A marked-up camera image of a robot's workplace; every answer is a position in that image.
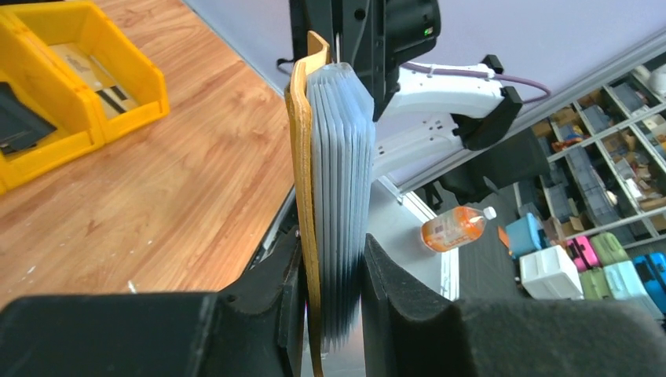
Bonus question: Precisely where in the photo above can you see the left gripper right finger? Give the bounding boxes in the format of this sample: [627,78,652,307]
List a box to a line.
[361,236,665,376]

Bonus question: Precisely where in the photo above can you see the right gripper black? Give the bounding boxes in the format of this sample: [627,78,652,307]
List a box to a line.
[289,0,441,121]

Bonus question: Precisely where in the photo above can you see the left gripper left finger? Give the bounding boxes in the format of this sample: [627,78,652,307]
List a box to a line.
[1,234,305,376]

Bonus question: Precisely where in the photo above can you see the yellow leather card holder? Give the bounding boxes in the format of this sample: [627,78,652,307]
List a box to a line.
[285,31,375,376]

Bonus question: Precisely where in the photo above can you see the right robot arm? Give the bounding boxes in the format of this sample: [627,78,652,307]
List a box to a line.
[286,1,522,180]

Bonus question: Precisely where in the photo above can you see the tan striped cards stack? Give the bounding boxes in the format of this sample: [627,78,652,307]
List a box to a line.
[50,42,138,119]

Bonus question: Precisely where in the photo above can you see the black cards stack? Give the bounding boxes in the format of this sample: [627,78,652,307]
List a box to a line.
[1,82,56,156]

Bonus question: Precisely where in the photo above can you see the orange drink bottle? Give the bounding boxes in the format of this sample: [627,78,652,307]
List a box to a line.
[420,206,497,253]

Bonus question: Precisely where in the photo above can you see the blue plastic container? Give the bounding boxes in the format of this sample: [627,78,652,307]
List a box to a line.
[505,213,543,259]

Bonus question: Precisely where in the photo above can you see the white storage box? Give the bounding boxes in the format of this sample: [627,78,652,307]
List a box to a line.
[518,245,584,300]

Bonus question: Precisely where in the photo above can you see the pink suitcase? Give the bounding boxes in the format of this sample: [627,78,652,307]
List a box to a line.
[567,236,602,273]

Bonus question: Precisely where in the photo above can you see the green suitcase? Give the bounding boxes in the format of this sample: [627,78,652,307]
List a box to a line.
[590,232,630,267]

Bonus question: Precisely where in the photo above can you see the right yellow plastic bin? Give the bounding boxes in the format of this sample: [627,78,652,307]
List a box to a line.
[1,1,170,142]

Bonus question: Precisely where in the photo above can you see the yellow plastic bin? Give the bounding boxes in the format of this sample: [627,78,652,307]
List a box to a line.
[1,1,170,142]
[1,16,104,192]

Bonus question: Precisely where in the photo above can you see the storage shelving rack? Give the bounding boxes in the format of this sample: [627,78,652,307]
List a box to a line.
[514,54,665,248]

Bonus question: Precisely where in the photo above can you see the middle yellow plastic bin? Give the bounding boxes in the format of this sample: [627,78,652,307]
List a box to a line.
[1,16,104,192]

